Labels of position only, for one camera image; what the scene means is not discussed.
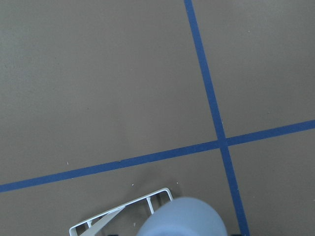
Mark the light blue plastic cup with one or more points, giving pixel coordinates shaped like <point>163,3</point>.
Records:
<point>184,216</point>

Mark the white wire cup holder rack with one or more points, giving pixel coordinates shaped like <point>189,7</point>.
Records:
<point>93,225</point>

